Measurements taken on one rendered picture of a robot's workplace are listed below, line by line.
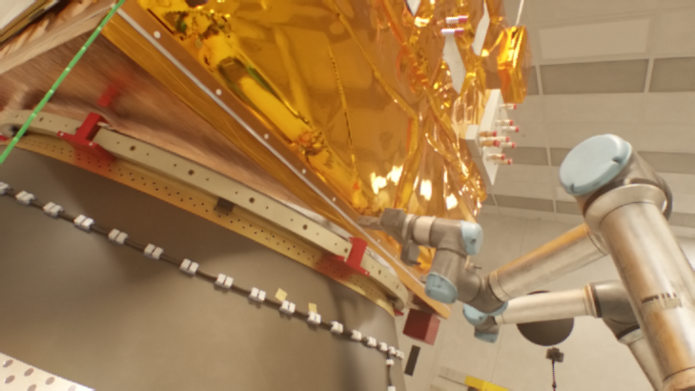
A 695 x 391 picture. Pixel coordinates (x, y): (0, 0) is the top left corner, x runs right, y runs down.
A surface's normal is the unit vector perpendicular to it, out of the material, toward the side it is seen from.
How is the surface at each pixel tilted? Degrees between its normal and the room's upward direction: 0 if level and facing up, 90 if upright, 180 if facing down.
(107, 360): 62
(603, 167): 83
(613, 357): 90
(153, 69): 90
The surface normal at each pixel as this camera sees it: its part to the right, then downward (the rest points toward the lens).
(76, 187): 0.17, -0.72
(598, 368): -0.46, -0.47
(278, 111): 0.39, 0.64
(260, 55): 0.78, 0.11
